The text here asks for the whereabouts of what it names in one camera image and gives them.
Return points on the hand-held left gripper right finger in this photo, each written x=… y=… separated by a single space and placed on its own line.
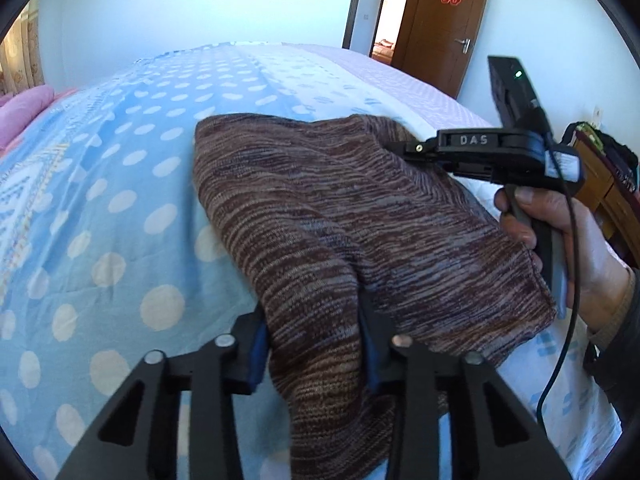
x=370 y=360

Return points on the dark door frame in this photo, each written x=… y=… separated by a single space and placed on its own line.
x=352 y=10

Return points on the beige patterned curtain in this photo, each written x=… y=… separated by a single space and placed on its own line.
x=22 y=55

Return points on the person's right forearm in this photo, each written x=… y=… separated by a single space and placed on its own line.
x=620 y=360

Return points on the brown striped knit sweater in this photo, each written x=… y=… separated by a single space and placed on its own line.
x=325 y=220

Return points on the brown wooden door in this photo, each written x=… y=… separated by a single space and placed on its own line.
x=430 y=35

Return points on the dark cloth bag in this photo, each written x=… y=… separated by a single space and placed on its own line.
x=620 y=155

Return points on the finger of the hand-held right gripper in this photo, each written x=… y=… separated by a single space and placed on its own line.
x=415 y=149

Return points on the person's right hand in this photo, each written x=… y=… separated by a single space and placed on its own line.
x=595 y=250

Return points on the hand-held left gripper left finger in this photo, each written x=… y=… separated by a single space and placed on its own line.
x=257 y=360

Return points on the folded pink quilt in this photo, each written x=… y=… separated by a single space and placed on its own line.
x=25 y=107

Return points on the orange cushioned sofa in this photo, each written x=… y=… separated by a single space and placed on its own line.
x=384 y=49

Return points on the wooden cabinet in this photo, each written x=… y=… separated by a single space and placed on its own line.
x=600 y=180

